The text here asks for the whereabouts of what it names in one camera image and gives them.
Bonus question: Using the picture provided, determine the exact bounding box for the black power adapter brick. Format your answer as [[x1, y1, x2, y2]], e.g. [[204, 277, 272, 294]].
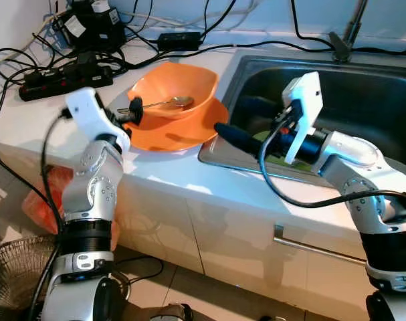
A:
[[157, 31, 203, 52]]

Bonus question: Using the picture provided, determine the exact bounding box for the wire cage floor fan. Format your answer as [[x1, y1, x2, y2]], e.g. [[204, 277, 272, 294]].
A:
[[0, 234, 63, 321]]

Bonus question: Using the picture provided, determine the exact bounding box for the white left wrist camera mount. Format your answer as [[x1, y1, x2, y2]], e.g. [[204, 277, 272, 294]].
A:
[[66, 87, 131, 151]]

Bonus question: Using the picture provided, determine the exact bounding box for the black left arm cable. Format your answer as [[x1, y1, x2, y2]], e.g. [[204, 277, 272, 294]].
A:
[[25, 110, 73, 321]]

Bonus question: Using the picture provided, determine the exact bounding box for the wooden handled metal spoon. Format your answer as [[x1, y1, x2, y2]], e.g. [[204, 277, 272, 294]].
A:
[[117, 96, 195, 114]]

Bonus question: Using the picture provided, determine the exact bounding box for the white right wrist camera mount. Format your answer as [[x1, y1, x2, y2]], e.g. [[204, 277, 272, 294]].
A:
[[281, 72, 324, 166]]

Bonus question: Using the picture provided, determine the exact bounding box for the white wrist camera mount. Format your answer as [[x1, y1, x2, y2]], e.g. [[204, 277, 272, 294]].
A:
[[66, 87, 131, 151], [281, 72, 324, 166]]

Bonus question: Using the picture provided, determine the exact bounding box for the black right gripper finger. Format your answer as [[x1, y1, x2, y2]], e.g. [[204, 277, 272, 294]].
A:
[[239, 96, 282, 123], [214, 122, 265, 158]]

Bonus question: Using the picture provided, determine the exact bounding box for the grey left robot foot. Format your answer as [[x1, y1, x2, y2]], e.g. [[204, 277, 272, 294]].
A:
[[149, 302, 193, 321]]

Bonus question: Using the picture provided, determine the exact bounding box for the orange plastic bag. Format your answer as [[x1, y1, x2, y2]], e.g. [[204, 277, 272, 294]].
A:
[[22, 166, 122, 253]]

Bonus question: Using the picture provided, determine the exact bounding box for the orange plastic bowl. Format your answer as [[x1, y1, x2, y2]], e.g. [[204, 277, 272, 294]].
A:
[[126, 62, 220, 120]]

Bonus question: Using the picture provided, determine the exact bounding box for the white kitchen cabinet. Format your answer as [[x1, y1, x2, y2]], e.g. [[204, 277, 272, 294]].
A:
[[112, 171, 406, 321]]

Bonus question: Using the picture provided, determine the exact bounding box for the metal sink faucet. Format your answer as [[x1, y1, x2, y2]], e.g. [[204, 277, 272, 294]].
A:
[[328, 0, 371, 64]]

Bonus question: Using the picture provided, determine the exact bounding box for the stainless steel sink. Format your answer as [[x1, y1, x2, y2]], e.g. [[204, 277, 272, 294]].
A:
[[198, 53, 406, 199]]

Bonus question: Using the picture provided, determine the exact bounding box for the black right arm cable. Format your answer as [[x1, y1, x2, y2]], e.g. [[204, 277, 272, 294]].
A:
[[258, 120, 406, 209]]

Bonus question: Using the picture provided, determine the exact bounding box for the metal drawer handle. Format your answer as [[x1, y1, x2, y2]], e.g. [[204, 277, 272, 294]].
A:
[[273, 224, 365, 265]]

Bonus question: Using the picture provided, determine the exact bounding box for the green sink item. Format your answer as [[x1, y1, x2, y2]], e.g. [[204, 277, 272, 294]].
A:
[[251, 127, 287, 163]]

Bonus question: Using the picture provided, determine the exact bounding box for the black adapter cable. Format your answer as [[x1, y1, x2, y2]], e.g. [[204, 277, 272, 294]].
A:
[[201, 40, 406, 56]]

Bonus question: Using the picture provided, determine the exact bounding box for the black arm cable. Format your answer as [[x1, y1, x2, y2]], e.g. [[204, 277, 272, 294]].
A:
[[258, 120, 406, 209], [25, 110, 73, 321]]

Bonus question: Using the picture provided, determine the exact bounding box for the black plug adapter stack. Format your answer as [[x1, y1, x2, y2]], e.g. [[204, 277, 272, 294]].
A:
[[59, 0, 128, 54]]

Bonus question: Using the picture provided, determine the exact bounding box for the black power strip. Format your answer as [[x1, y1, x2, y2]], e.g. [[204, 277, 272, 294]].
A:
[[19, 64, 114, 102]]

